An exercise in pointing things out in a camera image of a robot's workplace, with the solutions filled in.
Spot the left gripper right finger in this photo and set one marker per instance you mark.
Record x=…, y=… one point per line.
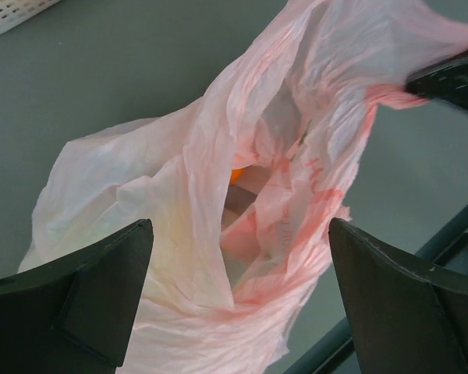
x=406, y=314

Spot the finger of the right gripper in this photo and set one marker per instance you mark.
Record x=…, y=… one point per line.
x=445, y=81

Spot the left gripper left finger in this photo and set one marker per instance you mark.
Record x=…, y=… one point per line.
x=75, y=314

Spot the pink plastic bag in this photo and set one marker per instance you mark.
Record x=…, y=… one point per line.
x=241, y=185

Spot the orange fruit in bag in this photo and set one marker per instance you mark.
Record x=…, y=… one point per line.
x=235, y=174

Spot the left white plastic basket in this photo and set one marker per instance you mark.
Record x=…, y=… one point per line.
x=15, y=12

